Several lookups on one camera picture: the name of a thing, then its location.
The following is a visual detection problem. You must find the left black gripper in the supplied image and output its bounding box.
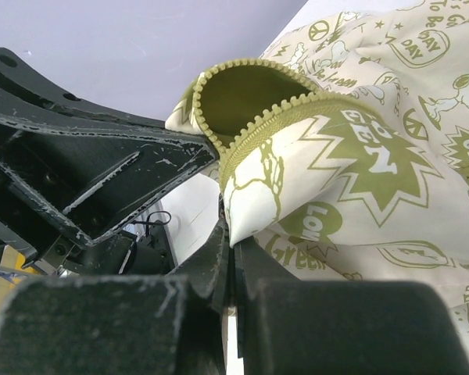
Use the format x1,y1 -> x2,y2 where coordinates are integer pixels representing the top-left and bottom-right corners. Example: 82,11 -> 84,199
0,99 -> 220,274

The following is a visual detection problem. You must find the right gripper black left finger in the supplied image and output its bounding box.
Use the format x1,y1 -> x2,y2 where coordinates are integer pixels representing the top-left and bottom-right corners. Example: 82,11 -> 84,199
0,220 -> 228,374

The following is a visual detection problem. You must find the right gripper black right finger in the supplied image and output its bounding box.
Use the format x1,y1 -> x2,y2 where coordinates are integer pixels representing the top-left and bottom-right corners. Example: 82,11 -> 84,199
234,238 -> 469,374

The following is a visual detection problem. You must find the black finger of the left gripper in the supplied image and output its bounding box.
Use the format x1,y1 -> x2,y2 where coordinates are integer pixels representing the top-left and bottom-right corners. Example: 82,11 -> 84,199
0,48 -> 176,135

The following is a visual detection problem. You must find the cream green-printed hooded jacket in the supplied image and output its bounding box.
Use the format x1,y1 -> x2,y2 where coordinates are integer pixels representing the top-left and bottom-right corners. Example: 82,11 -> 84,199
164,0 -> 469,333

